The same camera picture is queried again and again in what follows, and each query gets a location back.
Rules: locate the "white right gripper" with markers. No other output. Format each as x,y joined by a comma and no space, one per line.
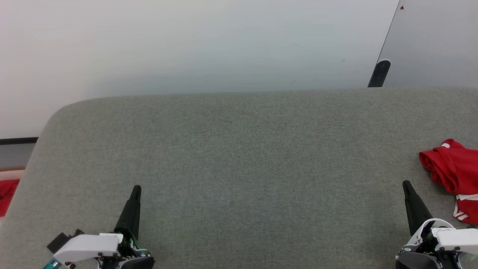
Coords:
455,241

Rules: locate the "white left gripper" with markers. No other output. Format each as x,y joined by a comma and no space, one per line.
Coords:
89,248

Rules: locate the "red and white basketball jersey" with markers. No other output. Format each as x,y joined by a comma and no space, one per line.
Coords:
455,168

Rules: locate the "grey fabric sofa cushion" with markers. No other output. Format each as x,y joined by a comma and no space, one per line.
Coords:
242,168

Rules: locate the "red cloth beside sofa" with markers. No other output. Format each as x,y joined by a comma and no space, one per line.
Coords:
7,196

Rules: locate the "pale pink basket rim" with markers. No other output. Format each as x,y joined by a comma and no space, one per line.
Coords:
11,174

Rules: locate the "black table leg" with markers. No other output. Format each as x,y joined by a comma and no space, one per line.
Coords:
380,73

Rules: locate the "grey door panel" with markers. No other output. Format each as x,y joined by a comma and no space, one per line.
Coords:
433,41

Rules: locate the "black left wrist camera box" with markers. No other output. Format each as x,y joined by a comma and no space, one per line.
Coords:
56,243

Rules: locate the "black wall baseboard strip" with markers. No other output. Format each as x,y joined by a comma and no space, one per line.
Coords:
16,141

